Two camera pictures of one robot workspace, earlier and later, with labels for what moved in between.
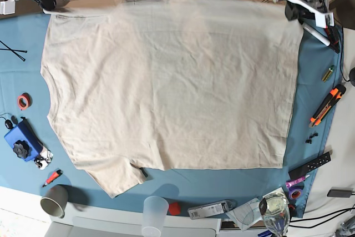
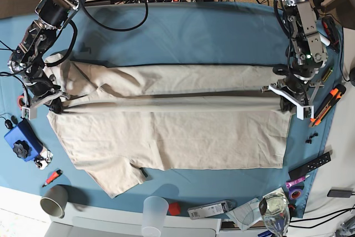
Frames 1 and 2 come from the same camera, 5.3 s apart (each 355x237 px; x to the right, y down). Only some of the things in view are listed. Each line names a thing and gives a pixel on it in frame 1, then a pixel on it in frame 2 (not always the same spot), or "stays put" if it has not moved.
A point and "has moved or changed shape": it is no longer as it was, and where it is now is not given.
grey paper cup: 54,200 stays put
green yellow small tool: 328,74 stays put
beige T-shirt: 171,84 has moved or changed shape
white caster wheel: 44,159 stays put
